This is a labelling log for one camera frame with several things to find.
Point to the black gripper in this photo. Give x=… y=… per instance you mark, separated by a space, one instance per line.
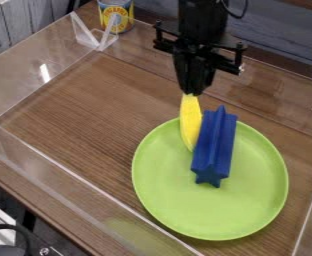
x=199 y=43

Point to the blue star-shaped block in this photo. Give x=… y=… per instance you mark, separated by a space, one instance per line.
x=212 y=154

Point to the green round plate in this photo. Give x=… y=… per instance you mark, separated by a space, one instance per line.
x=197 y=210

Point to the yellow toy banana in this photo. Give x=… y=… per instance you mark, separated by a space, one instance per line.
x=189 y=120

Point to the yellow labelled tin can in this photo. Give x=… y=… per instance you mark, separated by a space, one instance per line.
x=117 y=11

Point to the clear acrylic corner bracket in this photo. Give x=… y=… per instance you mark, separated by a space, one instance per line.
x=95 y=38

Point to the clear acrylic enclosure wall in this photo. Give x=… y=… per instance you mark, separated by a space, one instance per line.
x=76 y=108

